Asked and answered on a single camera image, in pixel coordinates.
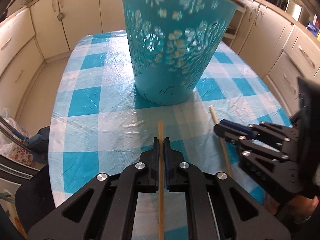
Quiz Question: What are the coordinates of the white thermos jug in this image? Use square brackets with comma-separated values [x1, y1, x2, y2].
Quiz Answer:
[285, 0, 303, 21]

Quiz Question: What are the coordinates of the wooden chopstick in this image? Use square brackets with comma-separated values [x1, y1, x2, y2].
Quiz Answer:
[158, 121, 165, 240]
[209, 105, 234, 178]

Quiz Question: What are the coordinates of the white tiered storage cart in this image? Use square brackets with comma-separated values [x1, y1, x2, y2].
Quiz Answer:
[222, 4, 247, 47]

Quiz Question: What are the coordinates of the teal perforated plastic basket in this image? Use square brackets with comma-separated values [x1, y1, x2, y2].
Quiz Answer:
[122, 0, 237, 105]

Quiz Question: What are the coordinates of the dark blue box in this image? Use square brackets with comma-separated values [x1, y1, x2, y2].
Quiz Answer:
[27, 126, 50, 164]

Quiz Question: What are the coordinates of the blue white checkered tablecloth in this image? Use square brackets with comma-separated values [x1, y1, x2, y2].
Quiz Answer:
[48, 29, 293, 240]

